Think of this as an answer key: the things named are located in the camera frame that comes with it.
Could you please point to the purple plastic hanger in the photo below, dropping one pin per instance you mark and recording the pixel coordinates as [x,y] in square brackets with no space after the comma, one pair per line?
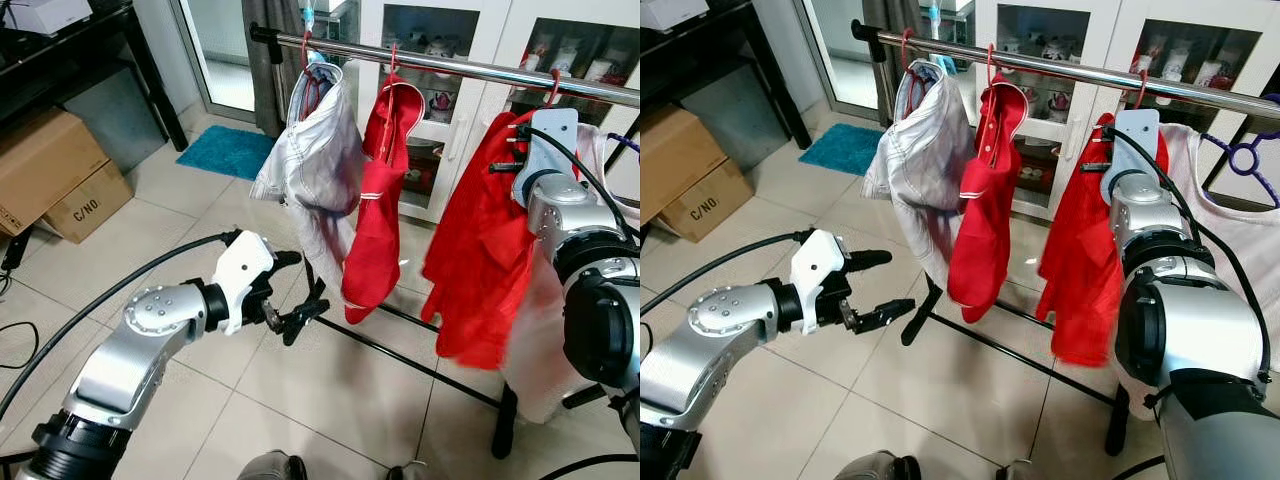
[1246,148]
[614,140]

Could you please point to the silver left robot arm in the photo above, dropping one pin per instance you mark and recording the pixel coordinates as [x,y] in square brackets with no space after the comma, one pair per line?
[110,370]
[700,370]

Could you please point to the red plastic hanger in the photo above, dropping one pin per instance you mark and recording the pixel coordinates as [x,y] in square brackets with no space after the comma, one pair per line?
[905,45]
[392,60]
[555,88]
[991,60]
[1142,90]
[305,50]

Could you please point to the robot right leg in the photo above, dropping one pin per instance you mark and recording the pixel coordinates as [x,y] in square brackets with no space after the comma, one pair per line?
[408,472]

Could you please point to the grey metal cabinet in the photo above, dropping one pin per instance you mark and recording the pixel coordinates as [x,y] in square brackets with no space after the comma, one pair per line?
[740,115]
[115,120]

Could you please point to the white box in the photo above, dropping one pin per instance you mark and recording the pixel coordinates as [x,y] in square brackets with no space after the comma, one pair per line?
[670,12]
[40,14]

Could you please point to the grey curtain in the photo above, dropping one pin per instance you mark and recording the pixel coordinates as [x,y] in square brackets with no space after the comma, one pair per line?
[275,90]
[895,12]

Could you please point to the black shelf unit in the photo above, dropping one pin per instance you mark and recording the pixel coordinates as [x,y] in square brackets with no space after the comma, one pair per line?
[690,45]
[60,50]

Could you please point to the white glass-door cabinet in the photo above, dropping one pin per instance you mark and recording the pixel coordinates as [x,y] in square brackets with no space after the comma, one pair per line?
[495,30]
[1100,30]

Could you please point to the metal clothes rack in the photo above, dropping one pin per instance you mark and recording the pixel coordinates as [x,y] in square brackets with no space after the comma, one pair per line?
[1060,68]
[450,67]

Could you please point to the glass sliding door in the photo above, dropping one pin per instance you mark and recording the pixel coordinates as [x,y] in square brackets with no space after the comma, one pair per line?
[840,60]
[225,60]

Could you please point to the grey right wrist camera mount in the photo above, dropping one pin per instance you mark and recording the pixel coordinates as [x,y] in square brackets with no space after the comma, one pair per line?
[550,140]
[1135,140]

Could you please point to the large cardboard box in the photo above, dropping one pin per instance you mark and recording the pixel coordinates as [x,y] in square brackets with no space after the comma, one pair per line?
[45,165]
[675,160]

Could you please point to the teal floor mat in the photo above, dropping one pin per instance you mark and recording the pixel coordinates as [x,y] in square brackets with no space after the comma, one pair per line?
[225,152]
[845,150]

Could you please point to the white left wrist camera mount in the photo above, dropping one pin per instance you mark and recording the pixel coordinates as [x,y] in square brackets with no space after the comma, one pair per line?
[818,262]
[240,270]

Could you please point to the red t-shirt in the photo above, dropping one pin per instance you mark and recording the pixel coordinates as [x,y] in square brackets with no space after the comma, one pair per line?
[480,260]
[1080,270]

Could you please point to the cardboard box printed C/NO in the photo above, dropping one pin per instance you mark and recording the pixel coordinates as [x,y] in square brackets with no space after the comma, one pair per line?
[705,205]
[90,205]

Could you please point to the red polo shirt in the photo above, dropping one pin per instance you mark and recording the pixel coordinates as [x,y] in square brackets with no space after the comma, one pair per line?
[380,230]
[985,230]

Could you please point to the white grey shirt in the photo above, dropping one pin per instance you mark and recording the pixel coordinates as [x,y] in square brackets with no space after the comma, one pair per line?
[310,150]
[920,150]

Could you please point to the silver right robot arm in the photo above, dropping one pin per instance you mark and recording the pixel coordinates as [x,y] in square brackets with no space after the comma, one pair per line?
[1190,340]
[570,215]

